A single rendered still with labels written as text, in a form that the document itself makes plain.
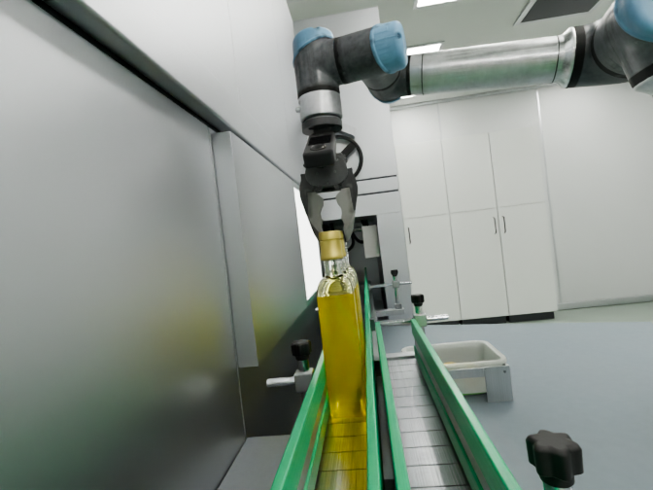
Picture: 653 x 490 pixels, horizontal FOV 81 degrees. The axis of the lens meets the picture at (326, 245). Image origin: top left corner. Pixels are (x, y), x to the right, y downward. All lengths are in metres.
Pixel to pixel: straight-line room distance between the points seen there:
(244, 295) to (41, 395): 0.33
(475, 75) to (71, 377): 0.72
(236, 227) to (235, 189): 0.06
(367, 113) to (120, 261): 1.51
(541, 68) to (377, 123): 1.05
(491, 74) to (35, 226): 0.70
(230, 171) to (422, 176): 4.03
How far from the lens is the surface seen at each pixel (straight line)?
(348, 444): 0.56
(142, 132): 0.43
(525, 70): 0.79
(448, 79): 0.79
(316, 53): 0.71
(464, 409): 0.43
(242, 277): 0.56
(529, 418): 0.93
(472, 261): 4.60
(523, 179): 4.81
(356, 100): 1.79
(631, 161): 5.88
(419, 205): 4.49
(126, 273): 0.36
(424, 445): 0.55
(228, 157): 0.58
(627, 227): 5.79
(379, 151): 1.73
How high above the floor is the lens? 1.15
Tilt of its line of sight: level
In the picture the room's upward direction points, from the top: 7 degrees counter-clockwise
